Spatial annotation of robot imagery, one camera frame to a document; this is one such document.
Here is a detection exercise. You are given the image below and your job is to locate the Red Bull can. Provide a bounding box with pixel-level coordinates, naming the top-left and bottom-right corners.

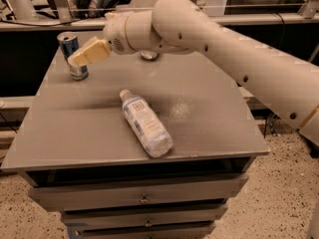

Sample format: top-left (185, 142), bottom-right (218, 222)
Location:
top-left (57, 32), bottom-right (89, 81)

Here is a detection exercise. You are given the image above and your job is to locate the grey metal rail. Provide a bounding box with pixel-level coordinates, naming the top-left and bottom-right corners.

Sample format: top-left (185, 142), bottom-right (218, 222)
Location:
top-left (0, 13), bottom-right (319, 32)

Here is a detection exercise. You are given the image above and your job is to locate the grey drawer cabinet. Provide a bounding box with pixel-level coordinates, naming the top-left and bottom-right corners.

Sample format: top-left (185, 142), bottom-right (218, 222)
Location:
top-left (2, 53), bottom-right (267, 239)

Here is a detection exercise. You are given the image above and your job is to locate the bottom grey drawer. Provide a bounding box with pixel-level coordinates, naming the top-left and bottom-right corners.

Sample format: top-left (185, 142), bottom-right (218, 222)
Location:
top-left (69, 221), bottom-right (215, 239)

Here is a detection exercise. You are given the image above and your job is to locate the middle grey drawer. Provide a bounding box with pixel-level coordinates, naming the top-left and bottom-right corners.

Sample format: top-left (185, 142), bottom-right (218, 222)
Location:
top-left (62, 202), bottom-right (227, 231)

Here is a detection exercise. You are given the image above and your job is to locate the clear plastic water bottle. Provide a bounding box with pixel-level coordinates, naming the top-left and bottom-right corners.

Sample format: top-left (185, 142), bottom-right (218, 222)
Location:
top-left (120, 90), bottom-right (173, 158)

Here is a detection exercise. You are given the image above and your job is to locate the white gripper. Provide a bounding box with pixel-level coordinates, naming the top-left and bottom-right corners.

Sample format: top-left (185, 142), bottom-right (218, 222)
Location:
top-left (68, 12), bottom-right (134, 67)

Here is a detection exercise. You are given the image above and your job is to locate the blue soda can lying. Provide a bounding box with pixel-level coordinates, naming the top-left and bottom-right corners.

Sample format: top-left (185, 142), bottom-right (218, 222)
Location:
top-left (141, 50), bottom-right (159, 61)

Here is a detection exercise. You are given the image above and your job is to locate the top grey drawer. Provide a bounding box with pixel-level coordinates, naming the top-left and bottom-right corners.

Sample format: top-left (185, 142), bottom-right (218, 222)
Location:
top-left (29, 173), bottom-right (248, 211)

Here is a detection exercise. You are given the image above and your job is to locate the grey drawer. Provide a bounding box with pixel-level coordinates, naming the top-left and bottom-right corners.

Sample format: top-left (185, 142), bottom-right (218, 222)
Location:
top-left (29, 173), bottom-right (248, 211)
top-left (69, 221), bottom-right (215, 239)
top-left (62, 202), bottom-right (227, 231)

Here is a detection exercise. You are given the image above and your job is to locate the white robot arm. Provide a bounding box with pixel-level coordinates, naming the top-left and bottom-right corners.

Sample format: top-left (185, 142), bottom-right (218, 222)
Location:
top-left (68, 0), bottom-right (319, 144)

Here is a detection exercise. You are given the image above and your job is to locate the white pipe post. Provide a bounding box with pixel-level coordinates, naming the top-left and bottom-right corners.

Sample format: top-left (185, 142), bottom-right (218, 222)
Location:
top-left (7, 0), bottom-right (37, 20)

